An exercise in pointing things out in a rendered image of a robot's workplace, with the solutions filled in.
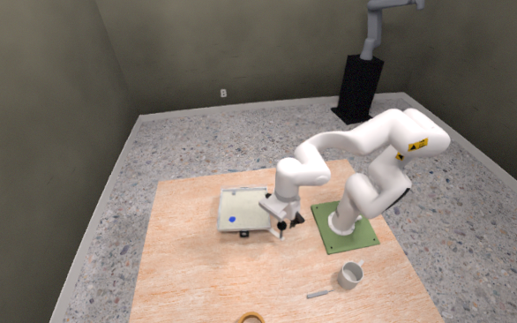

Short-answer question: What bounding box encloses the tan hollow ring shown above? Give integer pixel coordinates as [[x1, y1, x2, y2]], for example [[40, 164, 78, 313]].
[[238, 312, 265, 323]]

